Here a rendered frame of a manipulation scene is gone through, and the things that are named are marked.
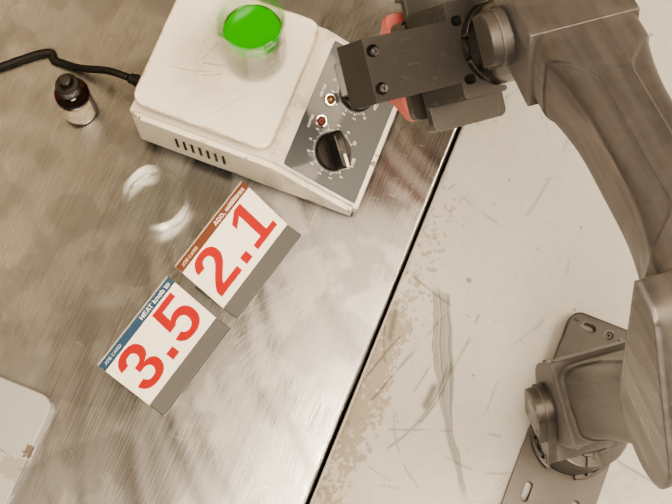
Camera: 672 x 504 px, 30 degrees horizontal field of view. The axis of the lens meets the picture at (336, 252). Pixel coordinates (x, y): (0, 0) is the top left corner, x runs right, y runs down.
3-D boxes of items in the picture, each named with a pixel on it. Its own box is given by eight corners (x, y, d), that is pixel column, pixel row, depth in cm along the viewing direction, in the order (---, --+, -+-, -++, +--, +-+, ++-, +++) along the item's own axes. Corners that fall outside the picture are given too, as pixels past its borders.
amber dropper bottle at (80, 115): (63, 94, 110) (46, 62, 103) (97, 93, 110) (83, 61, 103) (62, 127, 109) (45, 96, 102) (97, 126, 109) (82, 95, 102)
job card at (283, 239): (301, 235, 107) (300, 221, 103) (237, 319, 105) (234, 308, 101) (243, 195, 108) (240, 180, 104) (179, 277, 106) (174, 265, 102)
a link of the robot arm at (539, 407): (527, 383, 90) (551, 459, 88) (643, 350, 90) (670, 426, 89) (514, 396, 96) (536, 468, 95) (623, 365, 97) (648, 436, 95)
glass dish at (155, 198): (163, 245, 106) (160, 238, 104) (112, 209, 107) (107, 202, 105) (202, 194, 108) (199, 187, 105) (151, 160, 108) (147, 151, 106)
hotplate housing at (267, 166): (407, 89, 110) (413, 51, 102) (354, 222, 107) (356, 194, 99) (174, 5, 112) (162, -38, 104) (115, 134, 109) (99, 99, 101)
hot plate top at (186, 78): (323, 26, 103) (323, 22, 102) (268, 155, 100) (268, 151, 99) (188, -22, 104) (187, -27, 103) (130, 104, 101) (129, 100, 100)
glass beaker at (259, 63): (281, 20, 103) (278, -26, 95) (295, 80, 101) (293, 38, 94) (209, 35, 102) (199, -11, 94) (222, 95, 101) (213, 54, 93)
